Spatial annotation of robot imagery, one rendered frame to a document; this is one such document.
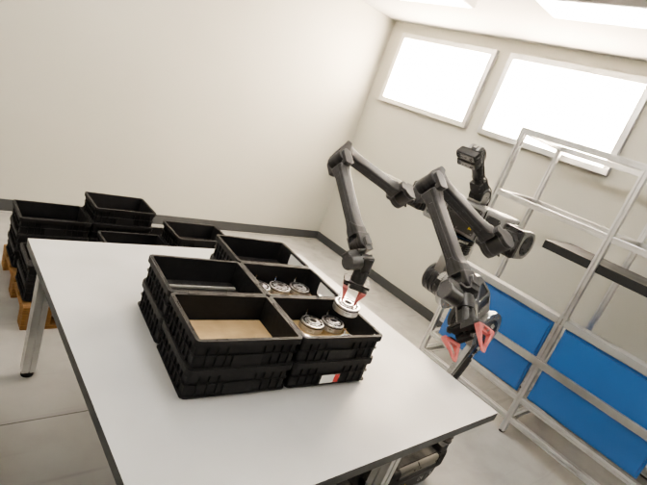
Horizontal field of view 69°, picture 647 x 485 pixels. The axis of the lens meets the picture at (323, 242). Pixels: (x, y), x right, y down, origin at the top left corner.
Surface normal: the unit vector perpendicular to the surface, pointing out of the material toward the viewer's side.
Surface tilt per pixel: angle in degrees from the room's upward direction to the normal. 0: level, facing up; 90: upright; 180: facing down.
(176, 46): 90
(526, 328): 90
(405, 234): 90
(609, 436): 90
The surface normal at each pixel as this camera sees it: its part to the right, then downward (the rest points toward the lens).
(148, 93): 0.59, 0.44
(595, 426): -0.73, -0.06
